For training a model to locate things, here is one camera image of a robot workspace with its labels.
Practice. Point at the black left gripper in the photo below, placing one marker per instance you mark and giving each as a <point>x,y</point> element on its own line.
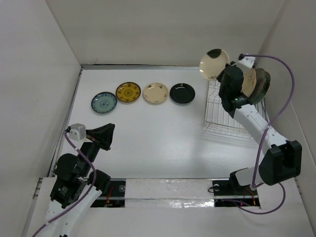
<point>101,136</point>

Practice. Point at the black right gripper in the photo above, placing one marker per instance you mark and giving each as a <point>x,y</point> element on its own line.
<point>232,63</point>

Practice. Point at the beige bird branch plate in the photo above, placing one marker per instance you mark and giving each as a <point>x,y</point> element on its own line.
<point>249,82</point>

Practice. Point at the cream plate with dark patch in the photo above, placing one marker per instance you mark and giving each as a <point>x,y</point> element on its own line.
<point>213,63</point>

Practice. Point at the light green floral plate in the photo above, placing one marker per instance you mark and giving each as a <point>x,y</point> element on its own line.
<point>266,86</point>

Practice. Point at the black glossy small plate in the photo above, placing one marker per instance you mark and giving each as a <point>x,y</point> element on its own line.
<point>182,93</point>

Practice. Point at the cream floral small plate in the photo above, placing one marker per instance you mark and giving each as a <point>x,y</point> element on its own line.
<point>155,93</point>

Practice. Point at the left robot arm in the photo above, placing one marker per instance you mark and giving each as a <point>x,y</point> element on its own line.
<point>78,183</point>

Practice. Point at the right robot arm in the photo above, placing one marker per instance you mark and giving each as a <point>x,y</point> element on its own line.
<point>282,157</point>

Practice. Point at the blue white patterned plate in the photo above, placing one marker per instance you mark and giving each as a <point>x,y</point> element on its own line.
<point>104,102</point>

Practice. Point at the yellow patterned small plate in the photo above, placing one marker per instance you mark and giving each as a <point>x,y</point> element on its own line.
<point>128,92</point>

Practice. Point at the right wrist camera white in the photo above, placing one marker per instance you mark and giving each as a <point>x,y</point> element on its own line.
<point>245,62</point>

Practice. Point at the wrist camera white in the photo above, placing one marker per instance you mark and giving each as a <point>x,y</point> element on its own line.
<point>245,62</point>
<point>76,132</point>

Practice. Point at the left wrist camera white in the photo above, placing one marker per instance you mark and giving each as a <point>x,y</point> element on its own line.
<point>76,132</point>

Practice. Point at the white wire dish rack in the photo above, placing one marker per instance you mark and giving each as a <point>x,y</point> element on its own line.
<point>216,119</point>

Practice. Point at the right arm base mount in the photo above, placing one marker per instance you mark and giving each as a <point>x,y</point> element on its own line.
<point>231,188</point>

